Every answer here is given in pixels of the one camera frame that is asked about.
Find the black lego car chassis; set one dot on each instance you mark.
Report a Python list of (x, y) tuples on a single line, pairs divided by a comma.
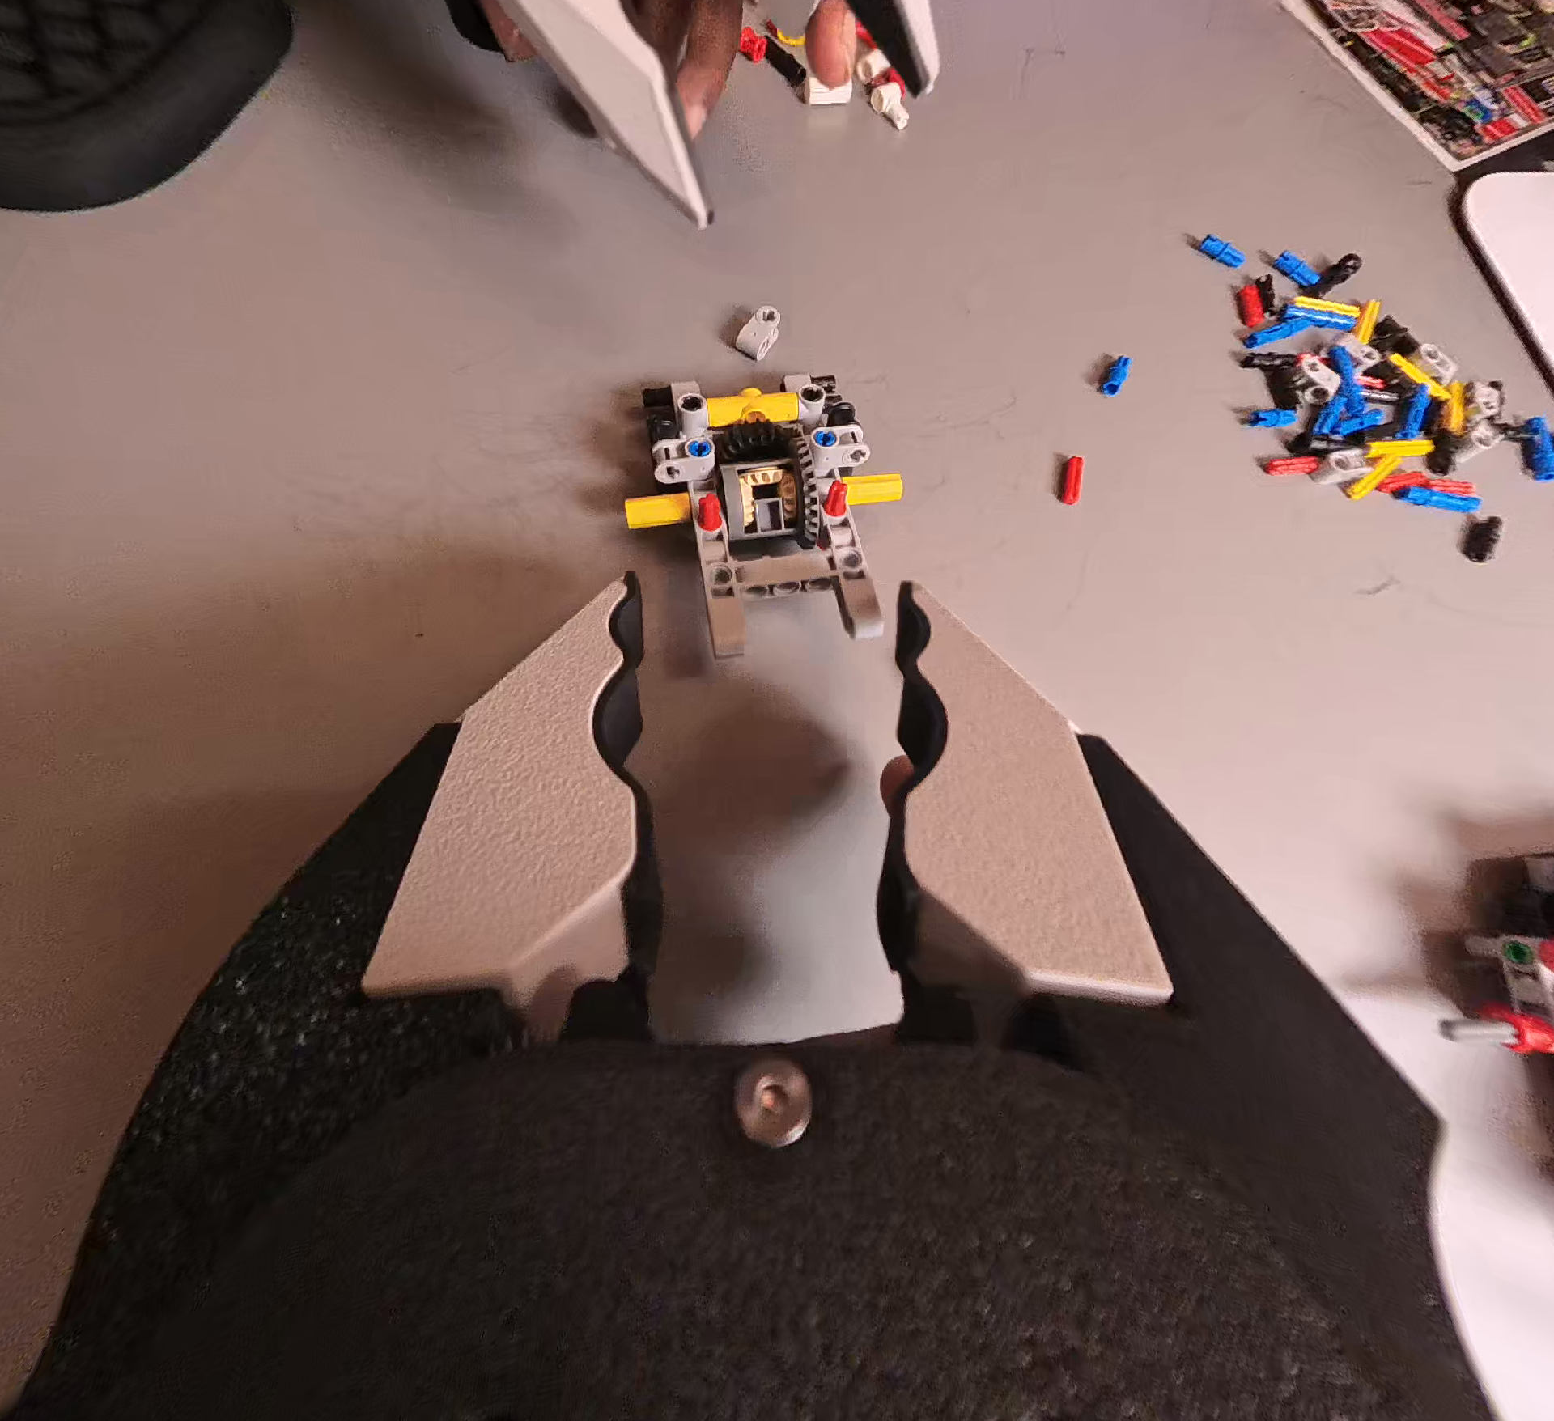
[(1519, 960)]

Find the pile of blue yellow pins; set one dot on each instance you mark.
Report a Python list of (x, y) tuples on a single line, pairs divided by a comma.
[(1385, 402)]

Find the lego instruction booklet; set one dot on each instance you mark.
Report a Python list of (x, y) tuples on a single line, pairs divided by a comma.
[(1410, 1)]

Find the black lego pin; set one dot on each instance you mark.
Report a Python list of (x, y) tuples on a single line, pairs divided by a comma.
[(1481, 539)]

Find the small grey lego connector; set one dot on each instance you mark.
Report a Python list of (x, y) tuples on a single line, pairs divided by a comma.
[(758, 334)]

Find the white book stand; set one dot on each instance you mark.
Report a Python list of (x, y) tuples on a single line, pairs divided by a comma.
[(1524, 257)]

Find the black mesh office chair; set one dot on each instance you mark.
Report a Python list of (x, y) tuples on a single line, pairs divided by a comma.
[(122, 25)]

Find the red lego pin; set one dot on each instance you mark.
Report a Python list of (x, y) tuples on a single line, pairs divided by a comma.
[(1070, 480)]

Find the small grey lego differential assembly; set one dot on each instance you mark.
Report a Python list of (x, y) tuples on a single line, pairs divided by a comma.
[(778, 578)]

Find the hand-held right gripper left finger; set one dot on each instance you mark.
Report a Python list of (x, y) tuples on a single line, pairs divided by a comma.
[(523, 851)]

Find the person's right hand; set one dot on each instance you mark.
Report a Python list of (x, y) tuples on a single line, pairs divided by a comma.
[(897, 784)]

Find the blue lego pin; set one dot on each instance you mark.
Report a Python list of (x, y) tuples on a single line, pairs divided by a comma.
[(1222, 252), (1116, 376)]

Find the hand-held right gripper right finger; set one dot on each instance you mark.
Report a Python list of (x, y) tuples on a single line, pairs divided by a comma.
[(1033, 864)]

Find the pile of white red connectors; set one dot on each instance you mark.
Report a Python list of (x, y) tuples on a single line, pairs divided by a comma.
[(829, 90)]

